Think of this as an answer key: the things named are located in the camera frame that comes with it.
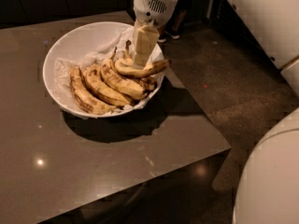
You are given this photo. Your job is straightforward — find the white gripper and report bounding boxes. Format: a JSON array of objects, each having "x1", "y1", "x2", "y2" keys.
[{"x1": 133, "y1": 0, "x2": 178, "y2": 67}]

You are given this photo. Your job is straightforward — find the yellow banana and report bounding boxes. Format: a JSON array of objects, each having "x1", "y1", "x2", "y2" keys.
[{"x1": 114, "y1": 59, "x2": 171, "y2": 78}]

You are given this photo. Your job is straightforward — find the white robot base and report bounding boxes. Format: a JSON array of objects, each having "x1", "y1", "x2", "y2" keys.
[{"x1": 227, "y1": 0, "x2": 299, "y2": 224}]

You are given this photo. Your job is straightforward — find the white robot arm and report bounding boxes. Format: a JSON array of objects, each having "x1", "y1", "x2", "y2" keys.
[{"x1": 133, "y1": 0, "x2": 178, "y2": 66}]

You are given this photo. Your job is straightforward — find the white paper bowl liner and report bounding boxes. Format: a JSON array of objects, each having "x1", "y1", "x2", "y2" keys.
[{"x1": 52, "y1": 25, "x2": 165, "y2": 117}]

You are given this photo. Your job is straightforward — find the spotted banana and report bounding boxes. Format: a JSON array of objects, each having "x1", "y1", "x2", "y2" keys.
[
  {"x1": 83, "y1": 64, "x2": 134, "y2": 106},
  {"x1": 100, "y1": 49, "x2": 148, "y2": 101},
  {"x1": 69, "y1": 66, "x2": 116, "y2": 115}
]

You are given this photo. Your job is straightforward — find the white round bowl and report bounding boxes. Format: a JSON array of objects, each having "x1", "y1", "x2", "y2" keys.
[{"x1": 42, "y1": 21, "x2": 165, "y2": 119}]

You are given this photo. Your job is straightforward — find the leftmost spotted banana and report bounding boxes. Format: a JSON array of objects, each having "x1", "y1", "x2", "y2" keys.
[{"x1": 69, "y1": 66, "x2": 116, "y2": 115}]

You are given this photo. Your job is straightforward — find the standing person legs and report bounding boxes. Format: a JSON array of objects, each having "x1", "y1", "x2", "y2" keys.
[{"x1": 158, "y1": 8, "x2": 187, "y2": 43}]

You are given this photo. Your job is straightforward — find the dark wall radiator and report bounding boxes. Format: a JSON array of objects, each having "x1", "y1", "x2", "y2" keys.
[{"x1": 208, "y1": 0, "x2": 269, "y2": 58}]

